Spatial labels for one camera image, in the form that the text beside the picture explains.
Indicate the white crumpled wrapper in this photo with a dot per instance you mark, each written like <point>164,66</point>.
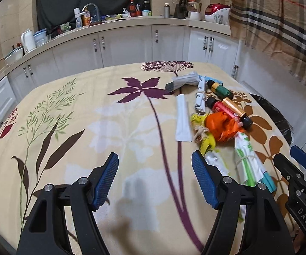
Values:
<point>216,162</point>

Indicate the gold bottle black cap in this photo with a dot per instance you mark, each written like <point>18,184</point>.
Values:
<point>235,109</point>

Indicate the small white spray bottle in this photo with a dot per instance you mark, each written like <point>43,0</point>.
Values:
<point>125,13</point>

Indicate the small green plant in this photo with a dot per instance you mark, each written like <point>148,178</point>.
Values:
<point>65,26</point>

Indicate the white kettle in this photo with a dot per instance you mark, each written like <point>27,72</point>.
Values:
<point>27,39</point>

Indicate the dark sauce bottle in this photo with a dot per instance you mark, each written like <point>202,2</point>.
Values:
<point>131,7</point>

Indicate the small red bottle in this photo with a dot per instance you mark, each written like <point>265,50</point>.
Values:
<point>138,11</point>

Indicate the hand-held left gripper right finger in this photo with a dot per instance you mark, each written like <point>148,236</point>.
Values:
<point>204,180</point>

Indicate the black knife block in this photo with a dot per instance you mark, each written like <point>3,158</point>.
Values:
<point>181,8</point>

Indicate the steel thermos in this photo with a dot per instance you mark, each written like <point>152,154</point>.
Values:
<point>166,10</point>

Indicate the orange plastic bag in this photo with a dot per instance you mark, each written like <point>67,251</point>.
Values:
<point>219,126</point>

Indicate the plaid cloth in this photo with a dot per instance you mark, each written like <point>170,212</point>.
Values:
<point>275,18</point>

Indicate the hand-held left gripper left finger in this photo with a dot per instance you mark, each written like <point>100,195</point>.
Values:
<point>105,180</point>

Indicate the teal packet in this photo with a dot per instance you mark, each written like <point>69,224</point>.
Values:
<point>269,183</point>

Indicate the grey foil packet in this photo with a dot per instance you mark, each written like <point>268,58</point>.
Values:
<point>182,81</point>

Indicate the trash bin with black bag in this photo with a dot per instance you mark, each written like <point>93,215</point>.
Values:
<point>277,117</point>

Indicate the green label dark bottle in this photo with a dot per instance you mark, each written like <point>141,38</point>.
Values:
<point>222,90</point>

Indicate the pot with glass lid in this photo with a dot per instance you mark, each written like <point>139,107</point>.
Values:
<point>14,54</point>

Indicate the white blender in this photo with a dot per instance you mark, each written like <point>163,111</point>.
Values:
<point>194,10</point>

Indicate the white cleaner bottle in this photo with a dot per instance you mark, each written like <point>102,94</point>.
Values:
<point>78,18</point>

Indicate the floral tablecloth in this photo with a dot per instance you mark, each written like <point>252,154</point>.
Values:
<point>102,138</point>

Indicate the red bottle black cap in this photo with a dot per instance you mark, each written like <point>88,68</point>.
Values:
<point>220,107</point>

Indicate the chrome faucet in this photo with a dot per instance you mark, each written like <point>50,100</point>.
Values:
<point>92,6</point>

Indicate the white paper sleeve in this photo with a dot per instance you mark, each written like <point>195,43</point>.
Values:
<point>183,122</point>

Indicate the clear plastic container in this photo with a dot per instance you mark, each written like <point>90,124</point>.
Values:
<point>41,38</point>

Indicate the dark bottle pale label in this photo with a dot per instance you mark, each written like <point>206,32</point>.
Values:
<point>145,8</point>

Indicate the yellow crumpled wrapper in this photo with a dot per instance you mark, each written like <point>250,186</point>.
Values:
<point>207,142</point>

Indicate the yellow green sponge pack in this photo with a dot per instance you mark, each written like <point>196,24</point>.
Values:
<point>113,17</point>

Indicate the white green packet bundle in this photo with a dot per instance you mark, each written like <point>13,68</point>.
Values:
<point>245,159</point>

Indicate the orange dish soap bottle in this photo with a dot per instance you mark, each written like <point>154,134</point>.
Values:
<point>86,18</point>

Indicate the red white rice cooker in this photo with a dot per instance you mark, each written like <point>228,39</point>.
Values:
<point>218,12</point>

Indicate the light blue tube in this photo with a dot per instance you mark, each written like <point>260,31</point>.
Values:
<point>214,79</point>

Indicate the blue white patterned packet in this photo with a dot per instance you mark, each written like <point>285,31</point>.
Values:
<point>200,98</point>

